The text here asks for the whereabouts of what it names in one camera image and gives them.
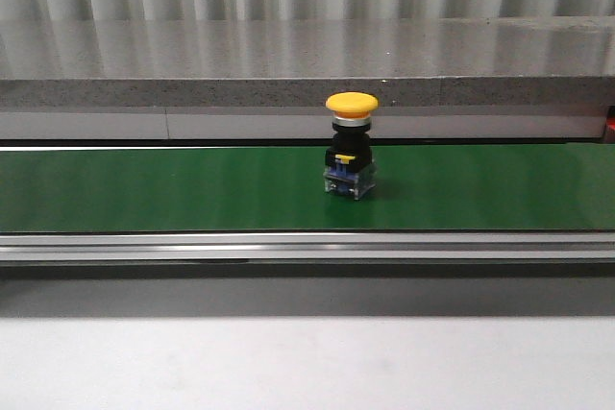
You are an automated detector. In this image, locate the orange red object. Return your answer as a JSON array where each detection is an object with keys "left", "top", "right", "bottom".
[{"left": 603, "top": 107, "right": 615, "bottom": 144}]

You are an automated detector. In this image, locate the aluminium conveyor frame rail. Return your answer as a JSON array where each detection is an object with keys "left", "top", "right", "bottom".
[{"left": 1, "top": 231, "right": 614, "bottom": 279}]

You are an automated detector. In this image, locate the green conveyor belt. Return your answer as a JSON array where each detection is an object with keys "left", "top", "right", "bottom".
[{"left": 1, "top": 143, "right": 614, "bottom": 233}]

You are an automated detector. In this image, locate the grey speckled stone counter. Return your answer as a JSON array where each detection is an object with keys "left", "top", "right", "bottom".
[{"left": 1, "top": 16, "right": 614, "bottom": 142}]

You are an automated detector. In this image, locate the yellow mushroom push button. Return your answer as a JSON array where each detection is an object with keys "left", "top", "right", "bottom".
[{"left": 323, "top": 92, "right": 379, "bottom": 201}]

